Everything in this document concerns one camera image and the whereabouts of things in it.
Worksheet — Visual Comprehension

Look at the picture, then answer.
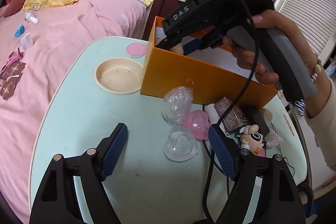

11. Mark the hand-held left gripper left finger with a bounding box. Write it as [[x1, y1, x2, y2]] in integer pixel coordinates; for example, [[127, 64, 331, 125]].
[[29, 123, 129, 224]]

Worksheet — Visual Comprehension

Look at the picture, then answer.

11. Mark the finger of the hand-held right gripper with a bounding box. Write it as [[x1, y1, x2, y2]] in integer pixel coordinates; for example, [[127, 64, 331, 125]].
[[182, 27, 231, 55], [157, 34, 185, 52]]

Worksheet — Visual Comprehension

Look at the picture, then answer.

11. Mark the white small box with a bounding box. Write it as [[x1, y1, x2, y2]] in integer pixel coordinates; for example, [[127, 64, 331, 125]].
[[20, 33, 34, 50]]

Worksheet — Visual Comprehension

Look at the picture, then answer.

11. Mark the beaded bracelet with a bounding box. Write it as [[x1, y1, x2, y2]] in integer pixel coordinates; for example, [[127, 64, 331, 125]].
[[311, 53, 323, 81]]

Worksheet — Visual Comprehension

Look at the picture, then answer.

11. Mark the cartoon figure keychain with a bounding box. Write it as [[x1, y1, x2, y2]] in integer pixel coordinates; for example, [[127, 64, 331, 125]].
[[238, 124, 267, 156]]

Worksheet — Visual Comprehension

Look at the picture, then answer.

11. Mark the white small tube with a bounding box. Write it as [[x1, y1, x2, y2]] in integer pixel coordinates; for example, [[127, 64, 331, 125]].
[[205, 104, 219, 125]]

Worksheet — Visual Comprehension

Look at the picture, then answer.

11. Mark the clear heart case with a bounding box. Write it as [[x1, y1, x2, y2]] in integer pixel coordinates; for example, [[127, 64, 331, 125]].
[[163, 126, 199, 162]]

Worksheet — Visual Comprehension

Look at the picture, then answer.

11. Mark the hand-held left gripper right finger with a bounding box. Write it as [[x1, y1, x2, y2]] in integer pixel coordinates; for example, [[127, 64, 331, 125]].
[[208, 125, 306, 224]]

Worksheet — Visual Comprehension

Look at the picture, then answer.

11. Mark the zebra striped bag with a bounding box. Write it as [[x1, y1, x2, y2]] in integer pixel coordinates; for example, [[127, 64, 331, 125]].
[[293, 99, 306, 117]]

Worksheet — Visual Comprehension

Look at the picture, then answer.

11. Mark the person's right forearm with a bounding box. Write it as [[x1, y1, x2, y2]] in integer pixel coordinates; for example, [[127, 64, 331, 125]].
[[304, 55, 336, 170]]

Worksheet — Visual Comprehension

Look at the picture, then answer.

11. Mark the white louvered door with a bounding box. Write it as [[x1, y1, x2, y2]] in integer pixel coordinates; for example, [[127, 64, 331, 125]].
[[273, 0, 336, 69]]

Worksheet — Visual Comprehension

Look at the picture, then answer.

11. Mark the pink heart case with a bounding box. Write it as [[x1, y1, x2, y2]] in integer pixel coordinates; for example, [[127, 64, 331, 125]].
[[183, 109, 212, 140]]

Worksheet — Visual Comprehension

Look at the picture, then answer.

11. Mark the pink small toy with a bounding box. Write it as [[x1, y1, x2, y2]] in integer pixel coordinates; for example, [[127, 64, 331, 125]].
[[8, 48, 24, 64]]

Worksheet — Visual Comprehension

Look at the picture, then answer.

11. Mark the clear crinkled egg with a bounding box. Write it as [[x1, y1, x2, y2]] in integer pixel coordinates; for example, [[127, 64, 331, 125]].
[[161, 78, 195, 125]]

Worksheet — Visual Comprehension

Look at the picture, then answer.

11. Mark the brown packet box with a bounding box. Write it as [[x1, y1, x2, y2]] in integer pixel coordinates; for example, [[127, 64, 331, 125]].
[[214, 97, 252, 132]]

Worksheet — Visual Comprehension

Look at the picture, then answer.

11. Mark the dark red pillow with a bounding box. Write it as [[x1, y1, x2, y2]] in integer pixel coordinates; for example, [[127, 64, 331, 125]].
[[0, 0, 40, 18]]

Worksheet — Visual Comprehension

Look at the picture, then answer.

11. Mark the person's right hand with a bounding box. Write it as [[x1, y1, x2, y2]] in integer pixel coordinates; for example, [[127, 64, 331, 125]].
[[223, 9, 319, 86]]

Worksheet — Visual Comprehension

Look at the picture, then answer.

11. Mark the green cartoon desktop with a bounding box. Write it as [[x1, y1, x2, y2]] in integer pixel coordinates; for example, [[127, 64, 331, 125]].
[[28, 36, 315, 224]]

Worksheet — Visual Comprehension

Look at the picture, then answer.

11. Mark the clear plastic wrapper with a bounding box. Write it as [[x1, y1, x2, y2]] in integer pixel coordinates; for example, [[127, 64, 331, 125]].
[[265, 132, 284, 149]]

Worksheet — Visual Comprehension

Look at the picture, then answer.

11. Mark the black cable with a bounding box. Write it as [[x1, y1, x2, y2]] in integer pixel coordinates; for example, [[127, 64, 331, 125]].
[[202, 0, 261, 224]]

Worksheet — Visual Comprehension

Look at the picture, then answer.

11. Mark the orange cardboard box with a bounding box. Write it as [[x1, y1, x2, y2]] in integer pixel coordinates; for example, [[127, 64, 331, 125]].
[[140, 16, 279, 109]]

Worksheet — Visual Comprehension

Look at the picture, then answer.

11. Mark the white charging cable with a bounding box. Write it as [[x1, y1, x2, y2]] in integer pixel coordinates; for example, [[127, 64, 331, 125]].
[[25, 0, 87, 13]]

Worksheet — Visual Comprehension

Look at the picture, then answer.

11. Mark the pink blanket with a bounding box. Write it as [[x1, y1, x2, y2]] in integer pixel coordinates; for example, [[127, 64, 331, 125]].
[[0, 0, 147, 224]]

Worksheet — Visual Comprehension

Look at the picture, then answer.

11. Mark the brown snowflake card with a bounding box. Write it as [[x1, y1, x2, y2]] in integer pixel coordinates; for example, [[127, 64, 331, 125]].
[[5, 61, 27, 80], [0, 76, 20, 100]]

